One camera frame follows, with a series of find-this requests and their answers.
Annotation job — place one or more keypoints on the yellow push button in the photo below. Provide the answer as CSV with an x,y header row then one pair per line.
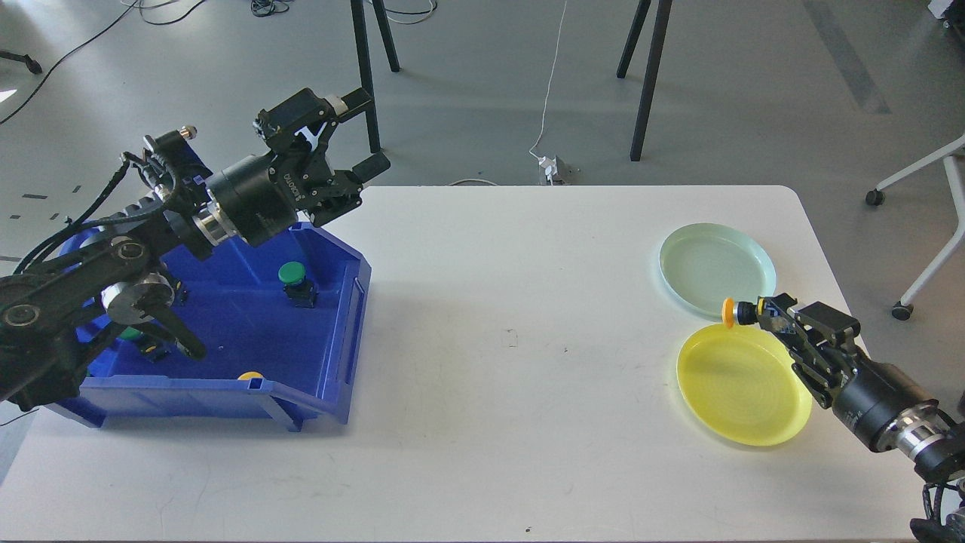
x,y
739,313

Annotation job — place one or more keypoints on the black stand leg right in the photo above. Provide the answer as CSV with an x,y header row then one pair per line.
x,y
655,53

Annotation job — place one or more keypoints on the green push button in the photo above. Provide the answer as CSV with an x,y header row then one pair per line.
x,y
297,285

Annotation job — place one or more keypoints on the white power adapter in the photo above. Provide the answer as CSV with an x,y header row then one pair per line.
x,y
554,171

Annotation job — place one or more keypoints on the black stand leg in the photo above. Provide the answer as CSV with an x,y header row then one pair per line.
x,y
364,59
655,53

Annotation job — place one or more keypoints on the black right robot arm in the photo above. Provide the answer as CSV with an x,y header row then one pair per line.
x,y
940,465

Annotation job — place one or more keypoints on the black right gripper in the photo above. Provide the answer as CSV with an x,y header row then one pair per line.
x,y
878,404

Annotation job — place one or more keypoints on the blue plastic bin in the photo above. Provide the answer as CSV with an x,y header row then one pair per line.
x,y
237,307

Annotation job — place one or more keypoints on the black stand leg left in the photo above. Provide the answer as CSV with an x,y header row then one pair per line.
x,y
364,59

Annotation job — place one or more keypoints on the yellow plate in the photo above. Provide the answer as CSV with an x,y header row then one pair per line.
x,y
739,383

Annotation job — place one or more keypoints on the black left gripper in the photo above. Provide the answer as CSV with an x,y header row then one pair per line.
x,y
263,195

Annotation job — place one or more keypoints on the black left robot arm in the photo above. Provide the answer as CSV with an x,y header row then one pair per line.
x,y
78,290

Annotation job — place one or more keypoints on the light green plate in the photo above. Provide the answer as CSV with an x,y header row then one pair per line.
x,y
702,264

